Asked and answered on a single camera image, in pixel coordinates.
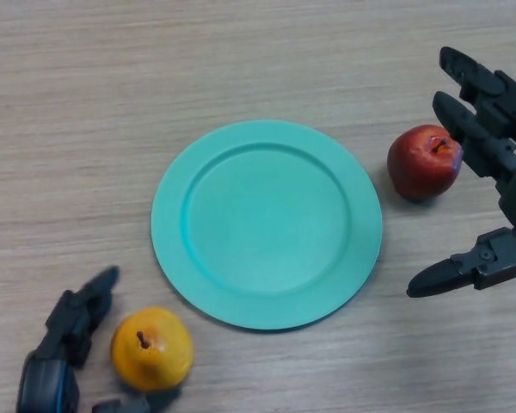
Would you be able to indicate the red apple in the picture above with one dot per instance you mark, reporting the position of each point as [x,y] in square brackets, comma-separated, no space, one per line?
[419,168]

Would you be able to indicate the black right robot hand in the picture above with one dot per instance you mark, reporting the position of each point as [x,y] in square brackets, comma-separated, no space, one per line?
[514,185]

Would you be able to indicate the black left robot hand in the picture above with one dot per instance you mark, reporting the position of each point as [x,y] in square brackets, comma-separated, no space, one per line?
[47,383]

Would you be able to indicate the yellow pear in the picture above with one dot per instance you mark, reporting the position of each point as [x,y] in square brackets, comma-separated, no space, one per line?
[155,361]

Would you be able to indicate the green round plate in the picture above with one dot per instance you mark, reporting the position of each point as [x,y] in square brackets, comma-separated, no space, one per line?
[266,223]

